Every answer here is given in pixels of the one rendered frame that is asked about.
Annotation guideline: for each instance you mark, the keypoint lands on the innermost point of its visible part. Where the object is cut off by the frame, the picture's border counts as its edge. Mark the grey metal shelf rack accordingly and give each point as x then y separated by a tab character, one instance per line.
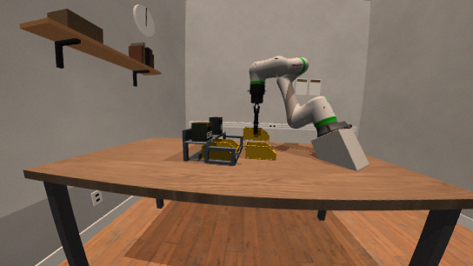
207	148

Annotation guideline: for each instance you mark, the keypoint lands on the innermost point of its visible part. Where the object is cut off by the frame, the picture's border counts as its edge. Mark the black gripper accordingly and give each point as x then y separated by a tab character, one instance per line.
256	98

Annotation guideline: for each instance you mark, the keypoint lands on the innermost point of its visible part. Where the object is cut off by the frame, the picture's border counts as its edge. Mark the yellow bin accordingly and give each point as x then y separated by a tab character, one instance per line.
259	151
219	155
230	141
261	135

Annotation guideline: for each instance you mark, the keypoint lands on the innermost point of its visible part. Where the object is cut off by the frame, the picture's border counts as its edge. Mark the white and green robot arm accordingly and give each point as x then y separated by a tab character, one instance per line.
316	111

